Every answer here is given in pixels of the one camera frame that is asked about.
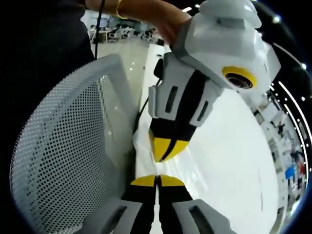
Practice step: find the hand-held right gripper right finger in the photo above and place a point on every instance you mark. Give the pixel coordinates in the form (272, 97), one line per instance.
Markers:
(185, 214)

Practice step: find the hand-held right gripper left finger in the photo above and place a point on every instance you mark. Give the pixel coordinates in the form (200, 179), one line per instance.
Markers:
(131, 209)

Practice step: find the clear resealable plastic bag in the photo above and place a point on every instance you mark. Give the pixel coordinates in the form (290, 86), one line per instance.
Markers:
(146, 165)

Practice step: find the grey mesh office chair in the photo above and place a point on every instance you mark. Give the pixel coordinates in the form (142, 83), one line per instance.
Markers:
(68, 136)

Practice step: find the person's left hand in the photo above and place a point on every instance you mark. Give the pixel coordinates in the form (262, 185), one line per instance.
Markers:
(168, 22)

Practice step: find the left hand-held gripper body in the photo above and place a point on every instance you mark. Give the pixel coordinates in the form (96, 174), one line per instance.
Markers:
(226, 46)

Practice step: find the blue storage box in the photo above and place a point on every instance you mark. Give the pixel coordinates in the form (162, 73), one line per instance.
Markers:
(290, 175)

